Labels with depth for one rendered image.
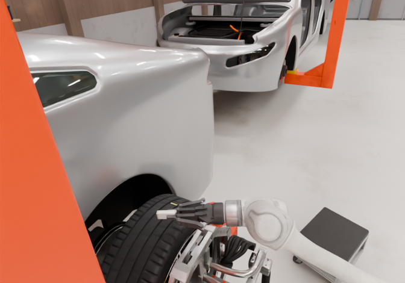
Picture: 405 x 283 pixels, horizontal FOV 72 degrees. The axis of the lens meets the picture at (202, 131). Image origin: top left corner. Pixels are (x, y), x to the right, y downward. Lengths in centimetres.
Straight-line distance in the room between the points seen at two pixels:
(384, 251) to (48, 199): 272
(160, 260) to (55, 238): 81
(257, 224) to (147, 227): 50
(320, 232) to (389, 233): 84
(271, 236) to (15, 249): 63
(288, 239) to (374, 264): 192
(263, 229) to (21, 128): 65
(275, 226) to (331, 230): 159
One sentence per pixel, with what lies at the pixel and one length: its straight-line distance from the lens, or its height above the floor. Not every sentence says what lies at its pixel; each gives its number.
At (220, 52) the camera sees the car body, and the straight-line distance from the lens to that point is 326.
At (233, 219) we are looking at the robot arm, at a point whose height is 129.
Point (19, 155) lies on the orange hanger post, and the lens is 22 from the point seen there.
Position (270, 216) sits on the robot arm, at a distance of 78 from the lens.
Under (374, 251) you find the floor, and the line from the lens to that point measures 281.
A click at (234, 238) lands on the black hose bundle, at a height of 104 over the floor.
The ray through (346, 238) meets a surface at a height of 34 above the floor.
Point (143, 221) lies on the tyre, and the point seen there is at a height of 118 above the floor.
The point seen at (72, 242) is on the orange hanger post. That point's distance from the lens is 28.
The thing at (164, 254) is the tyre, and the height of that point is 116.
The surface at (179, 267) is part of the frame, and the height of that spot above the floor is 112.
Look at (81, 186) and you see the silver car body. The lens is 101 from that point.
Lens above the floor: 200
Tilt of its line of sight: 29 degrees down
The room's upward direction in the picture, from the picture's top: 3 degrees counter-clockwise
